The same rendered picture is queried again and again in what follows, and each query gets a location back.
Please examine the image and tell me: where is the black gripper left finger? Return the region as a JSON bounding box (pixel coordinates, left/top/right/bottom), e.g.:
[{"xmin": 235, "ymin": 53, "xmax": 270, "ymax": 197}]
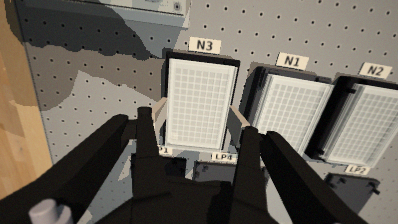
[{"xmin": 0, "ymin": 97, "xmax": 179, "ymax": 224}]

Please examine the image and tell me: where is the white operator button panel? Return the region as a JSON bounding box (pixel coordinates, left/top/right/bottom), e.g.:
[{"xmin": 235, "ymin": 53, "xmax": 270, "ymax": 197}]
[{"xmin": 25, "ymin": 0, "xmax": 191, "ymax": 28}]

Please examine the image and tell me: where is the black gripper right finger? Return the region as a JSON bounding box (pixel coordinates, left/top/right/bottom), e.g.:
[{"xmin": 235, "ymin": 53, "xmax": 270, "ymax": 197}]
[{"xmin": 226, "ymin": 105, "xmax": 369, "ymax": 224}]

